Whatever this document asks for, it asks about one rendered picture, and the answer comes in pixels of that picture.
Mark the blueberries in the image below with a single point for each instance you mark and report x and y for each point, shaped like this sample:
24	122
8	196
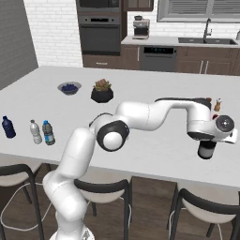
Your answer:
69	88

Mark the black wall oven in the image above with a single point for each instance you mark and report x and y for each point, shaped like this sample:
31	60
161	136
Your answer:
100	36

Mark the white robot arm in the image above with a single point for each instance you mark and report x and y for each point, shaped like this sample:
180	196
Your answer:
78	150

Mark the red bottle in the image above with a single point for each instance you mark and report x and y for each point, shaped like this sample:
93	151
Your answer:
214	116

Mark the window with grey blinds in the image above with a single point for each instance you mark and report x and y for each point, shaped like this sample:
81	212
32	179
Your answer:
200	9

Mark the small brown bottle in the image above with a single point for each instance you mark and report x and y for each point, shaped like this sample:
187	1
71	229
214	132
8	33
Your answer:
217	105

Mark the grey bowl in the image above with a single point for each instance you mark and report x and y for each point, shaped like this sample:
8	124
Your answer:
61	86

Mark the dark sink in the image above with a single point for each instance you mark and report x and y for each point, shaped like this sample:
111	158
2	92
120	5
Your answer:
207	41

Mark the brown cupboard run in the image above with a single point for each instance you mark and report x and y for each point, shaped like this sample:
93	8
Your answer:
207	61
128	57

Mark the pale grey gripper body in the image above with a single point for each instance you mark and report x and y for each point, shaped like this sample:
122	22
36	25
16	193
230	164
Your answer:
206	153

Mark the clear plastic bottle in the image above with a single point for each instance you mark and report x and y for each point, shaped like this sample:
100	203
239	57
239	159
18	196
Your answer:
36	132

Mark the silver coffee machine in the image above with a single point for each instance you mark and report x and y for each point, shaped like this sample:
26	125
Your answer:
141	27

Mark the black stool with pale seat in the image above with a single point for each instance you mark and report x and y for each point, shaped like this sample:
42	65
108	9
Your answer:
18	175
206	207
106	190

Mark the black microwave oven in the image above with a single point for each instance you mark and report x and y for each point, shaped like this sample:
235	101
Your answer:
98	4

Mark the black dishwasher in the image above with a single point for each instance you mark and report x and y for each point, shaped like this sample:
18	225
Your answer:
158	59

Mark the dark blue bottle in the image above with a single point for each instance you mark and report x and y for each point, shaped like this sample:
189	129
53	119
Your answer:
8	127

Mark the succulent in black pot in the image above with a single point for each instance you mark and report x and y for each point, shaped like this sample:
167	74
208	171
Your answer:
102	92

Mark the dark tap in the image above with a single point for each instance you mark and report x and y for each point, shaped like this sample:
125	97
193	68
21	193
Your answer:
207	29

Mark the blue-labelled plastic bottle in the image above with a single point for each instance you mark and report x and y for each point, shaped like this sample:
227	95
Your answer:
48	133

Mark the brown wall cupboard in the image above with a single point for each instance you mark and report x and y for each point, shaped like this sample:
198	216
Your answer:
138	4

